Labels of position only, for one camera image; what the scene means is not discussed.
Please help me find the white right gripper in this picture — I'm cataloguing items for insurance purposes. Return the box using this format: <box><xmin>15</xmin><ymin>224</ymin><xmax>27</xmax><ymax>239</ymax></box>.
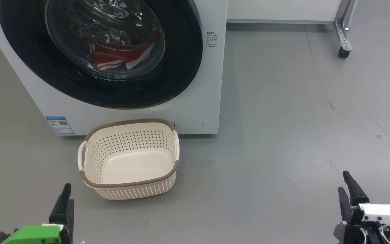
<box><xmin>334</xmin><ymin>171</ymin><xmax>390</xmax><ymax>244</ymax></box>

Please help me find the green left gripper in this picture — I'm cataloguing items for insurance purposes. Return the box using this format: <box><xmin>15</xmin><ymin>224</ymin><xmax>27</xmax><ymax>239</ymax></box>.
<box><xmin>0</xmin><ymin>183</ymin><xmax>75</xmax><ymax>244</ymax></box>

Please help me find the red and white jersey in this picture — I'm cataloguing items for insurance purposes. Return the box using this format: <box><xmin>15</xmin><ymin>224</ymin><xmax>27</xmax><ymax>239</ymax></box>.
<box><xmin>88</xmin><ymin>34</ymin><xmax>156</xmax><ymax>71</ymax></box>

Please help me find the black round glass washer door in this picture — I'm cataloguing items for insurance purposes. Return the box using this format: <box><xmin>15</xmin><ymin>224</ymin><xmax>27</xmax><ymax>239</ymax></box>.
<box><xmin>0</xmin><ymin>0</ymin><xmax>204</xmax><ymax>109</ymax></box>

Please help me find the cream perforated basket brown rim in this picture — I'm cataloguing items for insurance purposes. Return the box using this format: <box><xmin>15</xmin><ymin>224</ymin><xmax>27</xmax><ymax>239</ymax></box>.
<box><xmin>77</xmin><ymin>119</ymin><xmax>180</xmax><ymax>200</ymax></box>

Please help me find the white front-load washing machine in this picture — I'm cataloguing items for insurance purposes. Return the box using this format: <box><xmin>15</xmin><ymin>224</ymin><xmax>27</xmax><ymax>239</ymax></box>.
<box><xmin>0</xmin><ymin>0</ymin><xmax>228</xmax><ymax>136</ymax></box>

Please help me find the blue energy label sticker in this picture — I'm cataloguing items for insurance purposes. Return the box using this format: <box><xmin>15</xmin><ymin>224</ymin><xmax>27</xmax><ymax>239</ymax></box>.
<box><xmin>45</xmin><ymin>116</ymin><xmax>75</xmax><ymax>136</ymax></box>

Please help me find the grey metal frame leg caster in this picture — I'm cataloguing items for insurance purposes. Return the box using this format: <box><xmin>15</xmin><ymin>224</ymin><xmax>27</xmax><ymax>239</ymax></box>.
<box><xmin>332</xmin><ymin>0</ymin><xmax>356</xmax><ymax>59</ymax></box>

